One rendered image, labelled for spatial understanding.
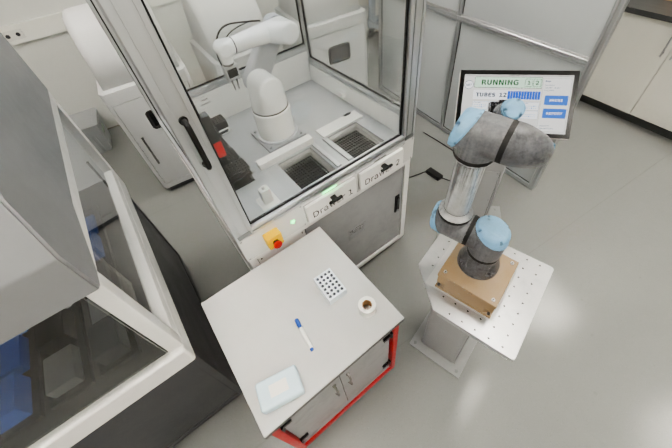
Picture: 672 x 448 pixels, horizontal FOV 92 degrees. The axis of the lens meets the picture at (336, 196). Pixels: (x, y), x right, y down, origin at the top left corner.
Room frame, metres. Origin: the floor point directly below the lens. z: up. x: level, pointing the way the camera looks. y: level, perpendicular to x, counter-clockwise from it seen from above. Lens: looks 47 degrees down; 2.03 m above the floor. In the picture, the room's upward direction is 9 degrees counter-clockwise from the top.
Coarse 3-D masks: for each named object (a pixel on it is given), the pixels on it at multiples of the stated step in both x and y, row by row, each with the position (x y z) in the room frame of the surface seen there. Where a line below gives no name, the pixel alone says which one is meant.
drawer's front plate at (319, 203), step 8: (344, 184) 1.07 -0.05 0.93; (352, 184) 1.09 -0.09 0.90; (328, 192) 1.04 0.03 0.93; (336, 192) 1.05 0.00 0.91; (344, 192) 1.07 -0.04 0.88; (352, 192) 1.09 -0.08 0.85; (320, 200) 1.00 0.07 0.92; (328, 200) 1.02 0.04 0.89; (344, 200) 1.06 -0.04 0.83; (304, 208) 0.97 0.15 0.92; (312, 208) 0.98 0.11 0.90; (320, 208) 1.00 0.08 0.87; (328, 208) 1.02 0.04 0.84; (312, 216) 0.97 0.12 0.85; (320, 216) 0.99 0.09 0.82
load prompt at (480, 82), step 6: (480, 78) 1.41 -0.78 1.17; (486, 78) 1.40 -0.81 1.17; (492, 78) 1.40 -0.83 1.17; (498, 78) 1.39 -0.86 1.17; (504, 78) 1.38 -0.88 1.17; (510, 78) 1.37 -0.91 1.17; (516, 78) 1.36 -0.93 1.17; (522, 78) 1.36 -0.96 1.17; (528, 78) 1.35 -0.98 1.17; (534, 78) 1.34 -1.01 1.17; (540, 78) 1.33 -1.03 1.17; (474, 84) 1.40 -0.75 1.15; (480, 84) 1.40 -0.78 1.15; (486, 84) 1.39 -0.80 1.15; (492, 84) 1.38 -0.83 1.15; (498, 84) 1.37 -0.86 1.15; (504, 84) 1.36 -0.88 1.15; (510, 84) 1.35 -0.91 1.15; (516, 84) 1.35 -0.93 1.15; (522, 84) 1.34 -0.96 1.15; (528, 84) 1.33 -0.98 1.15; (534, 84) 1.32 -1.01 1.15; (540, 84) 1.31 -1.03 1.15
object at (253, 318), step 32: (288, 256) 0.83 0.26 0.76; (320, 256) 0.81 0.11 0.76; (224, 288) 0.72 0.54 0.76; (256, 288) 0.70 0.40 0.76; (288, 288) 0.67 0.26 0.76; (352, 288) 0.63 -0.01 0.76; (224, 320) 0.58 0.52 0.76; (256, 320) 0.56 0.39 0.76; (288, 320) 0.54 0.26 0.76; (320, 320) 0.52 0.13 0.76; (352, 320) 0.50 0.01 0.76; (384, 320) 0.48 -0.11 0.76; (224, 352) 0.45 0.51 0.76; (256, 352) 0.43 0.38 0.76; (288, 352) 0.42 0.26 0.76; (320, 352) 0.40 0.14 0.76; (352, 352) 0.38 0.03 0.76; (384, 352) 0.47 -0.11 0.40; (320, 384) 0.29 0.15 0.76; (352, 384) 0.35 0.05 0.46; (256, 416) 0.23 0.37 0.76; (288, 416) 0.22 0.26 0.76; (320, 416) 0.28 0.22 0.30
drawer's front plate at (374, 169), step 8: (392, 152) 1.25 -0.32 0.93; (400, 152) 1.25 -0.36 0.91; (384, 160) 1.20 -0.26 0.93; (392, 160) 1.23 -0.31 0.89; (400, 160) 1.25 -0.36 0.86; (368, 168) 1.16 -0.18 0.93; (376, 168) 1.17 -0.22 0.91; (392, 168) 1.23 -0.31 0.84; (360, 176) 1.12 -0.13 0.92; (368, 176) 1.14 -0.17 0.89; (376, 176) 1.17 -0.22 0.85; (360, 184) 1.12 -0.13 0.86; (368, 184) 1.14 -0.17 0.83
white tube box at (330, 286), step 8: (328, 272) 0.71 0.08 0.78; (320, 280) 0.67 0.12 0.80; (328, 280) 0.66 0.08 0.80; (336, 280) 0.66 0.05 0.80; (320, 288) 0.63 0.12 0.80; (328, 288) 0.63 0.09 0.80; (336, 288) 0.63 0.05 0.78; (344, 288) 0.62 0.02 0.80; (328, 296) 0.59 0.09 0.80; (336, 296) 0.59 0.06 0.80
